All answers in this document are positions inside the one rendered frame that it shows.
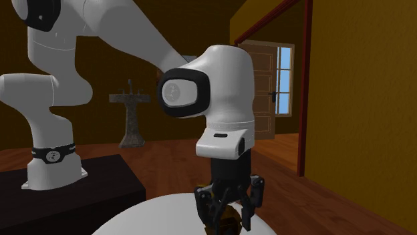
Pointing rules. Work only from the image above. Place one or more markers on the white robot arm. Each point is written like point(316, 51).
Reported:
point(224, 84)

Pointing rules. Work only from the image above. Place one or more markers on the brown golden round object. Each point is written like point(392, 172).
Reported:
point(230, 219)

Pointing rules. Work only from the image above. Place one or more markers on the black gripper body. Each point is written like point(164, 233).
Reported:
point(229, 169)

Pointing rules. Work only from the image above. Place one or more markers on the grey stone pedestal sink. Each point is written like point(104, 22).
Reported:
point(131, 110)

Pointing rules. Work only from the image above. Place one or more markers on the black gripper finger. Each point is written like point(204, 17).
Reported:
point(208, 203)
point(252, 195)

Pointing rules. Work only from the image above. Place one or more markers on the brown panelled door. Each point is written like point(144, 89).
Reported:
point(262, 94)

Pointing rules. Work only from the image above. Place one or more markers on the dark robot stand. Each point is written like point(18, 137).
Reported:
point(97, 192)

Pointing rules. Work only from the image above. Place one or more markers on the window with pale frame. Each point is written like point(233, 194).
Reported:
point(284, 81)

